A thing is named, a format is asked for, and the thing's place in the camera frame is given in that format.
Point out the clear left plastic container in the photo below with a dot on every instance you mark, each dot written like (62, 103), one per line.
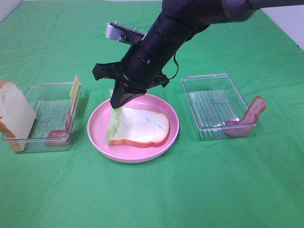
(50, 102)

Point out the bacon strip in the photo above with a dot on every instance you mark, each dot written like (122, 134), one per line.
(60, 133)
(257, 106)

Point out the pink plate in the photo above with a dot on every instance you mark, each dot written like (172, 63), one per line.
(98, 124)

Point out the clear right plastic container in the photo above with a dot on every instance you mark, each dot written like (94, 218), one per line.
(213, 100)

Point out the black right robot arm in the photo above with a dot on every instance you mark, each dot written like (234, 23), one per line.
(179, 21)

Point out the clear plastic container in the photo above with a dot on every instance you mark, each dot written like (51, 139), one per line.
(213, 100)
(50, 102)

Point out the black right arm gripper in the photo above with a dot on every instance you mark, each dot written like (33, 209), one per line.
(138, 71)

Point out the upright bread slice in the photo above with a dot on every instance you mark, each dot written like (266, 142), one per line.
(16, 114)

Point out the green lettuce leaf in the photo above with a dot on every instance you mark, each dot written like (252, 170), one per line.
(114, 123)

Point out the yellow cheese slice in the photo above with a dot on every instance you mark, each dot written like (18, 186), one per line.
(74, 90)

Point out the bread slice on plate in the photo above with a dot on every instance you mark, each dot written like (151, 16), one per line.
(141, 128)

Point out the green tablecloth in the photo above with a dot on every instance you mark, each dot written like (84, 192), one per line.
(252, 182)

